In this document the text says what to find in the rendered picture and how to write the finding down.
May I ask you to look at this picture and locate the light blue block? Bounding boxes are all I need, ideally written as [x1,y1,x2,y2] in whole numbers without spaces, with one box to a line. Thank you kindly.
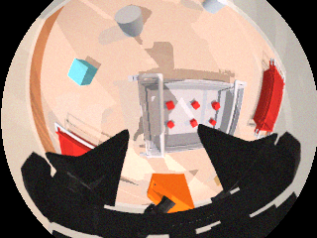
[67,59,98,86]

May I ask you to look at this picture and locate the white cylinder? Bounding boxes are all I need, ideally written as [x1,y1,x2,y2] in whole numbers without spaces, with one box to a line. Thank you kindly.
[114,5,144,37]
[202,0,227,15]

